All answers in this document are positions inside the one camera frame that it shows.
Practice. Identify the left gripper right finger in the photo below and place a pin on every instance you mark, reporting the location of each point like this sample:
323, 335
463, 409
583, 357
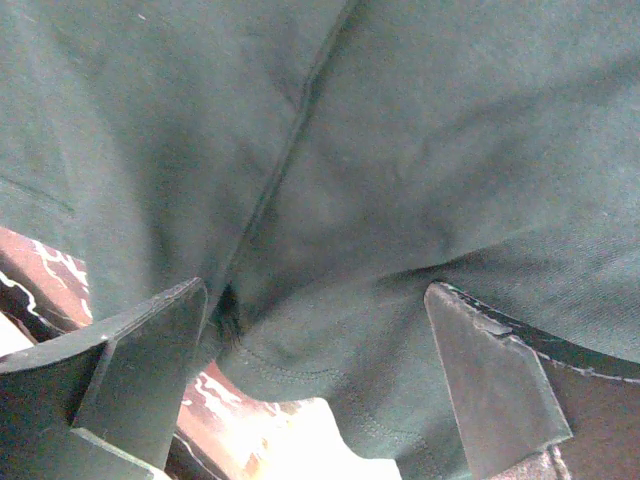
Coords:
531, 405

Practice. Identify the black marbled table mat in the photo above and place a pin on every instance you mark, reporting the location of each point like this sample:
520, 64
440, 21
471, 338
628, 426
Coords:
44, 292

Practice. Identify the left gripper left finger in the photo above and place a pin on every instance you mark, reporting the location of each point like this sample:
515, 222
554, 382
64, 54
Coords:
102, 402

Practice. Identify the black t-shirt with daisy print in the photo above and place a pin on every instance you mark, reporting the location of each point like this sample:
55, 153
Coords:
318, 164

